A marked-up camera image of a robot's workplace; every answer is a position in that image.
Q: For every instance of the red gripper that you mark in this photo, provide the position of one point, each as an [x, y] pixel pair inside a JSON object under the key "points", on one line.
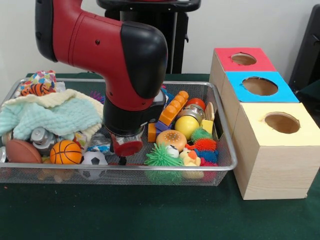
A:
{"points": [[127, 146]]}

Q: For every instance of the clear plastic bottle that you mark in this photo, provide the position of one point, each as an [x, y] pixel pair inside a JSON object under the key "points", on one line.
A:
{"points": [[100, 145]]}

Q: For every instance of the light blue knitted cloth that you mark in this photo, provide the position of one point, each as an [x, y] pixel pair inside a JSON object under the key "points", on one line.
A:
{"points": [[55, 117]]}

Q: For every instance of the cream knitted cloth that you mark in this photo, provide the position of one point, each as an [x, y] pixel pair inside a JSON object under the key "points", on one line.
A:
{"points": [[60, 96]]}

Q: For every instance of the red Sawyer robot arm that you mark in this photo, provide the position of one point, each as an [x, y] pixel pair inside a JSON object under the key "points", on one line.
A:
{"points": [[105, 55]]}

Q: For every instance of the shallow mesh bin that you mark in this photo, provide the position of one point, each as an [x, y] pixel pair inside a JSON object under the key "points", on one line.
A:
{"points": [[125, 175]]}

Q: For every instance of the wooden box with three holes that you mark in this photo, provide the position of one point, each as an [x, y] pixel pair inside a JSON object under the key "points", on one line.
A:
{"points": [[275, 170]]}

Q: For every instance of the small soccer ball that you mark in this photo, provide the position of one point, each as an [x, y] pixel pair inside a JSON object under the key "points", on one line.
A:
{"points": [[94, 158]]}

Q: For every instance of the green spiky ball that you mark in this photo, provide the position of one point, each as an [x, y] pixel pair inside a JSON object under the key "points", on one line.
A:
{"points": [[162, 157]]}

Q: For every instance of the toy hamburger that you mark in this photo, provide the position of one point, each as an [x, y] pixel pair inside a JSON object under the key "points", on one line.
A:
{"points": [[171, 138]]}

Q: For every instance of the small orange basketball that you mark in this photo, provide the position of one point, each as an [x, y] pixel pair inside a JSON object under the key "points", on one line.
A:
{"points": [[65, 151]]}

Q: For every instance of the yellow ball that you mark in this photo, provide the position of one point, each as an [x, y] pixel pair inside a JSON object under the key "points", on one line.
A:
{"points": [[186, 126]]}

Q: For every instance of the orange and purple toy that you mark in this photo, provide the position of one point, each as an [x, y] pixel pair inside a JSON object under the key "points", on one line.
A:
{"points": [[172, 107]]}

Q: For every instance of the multicolour spiky caterpillar toy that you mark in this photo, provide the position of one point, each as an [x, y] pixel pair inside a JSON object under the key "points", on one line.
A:
{"points": [[205, 147]]}

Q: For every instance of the brown red ball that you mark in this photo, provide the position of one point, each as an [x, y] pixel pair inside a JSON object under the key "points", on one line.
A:
{"points": [[23, 151]]}

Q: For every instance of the dark green side tablecloth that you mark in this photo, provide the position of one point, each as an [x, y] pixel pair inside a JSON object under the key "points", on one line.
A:
{"points": [[311, 93]]}

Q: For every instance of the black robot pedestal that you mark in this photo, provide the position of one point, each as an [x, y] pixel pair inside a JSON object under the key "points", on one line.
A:
{"points": [[175, 50]]}

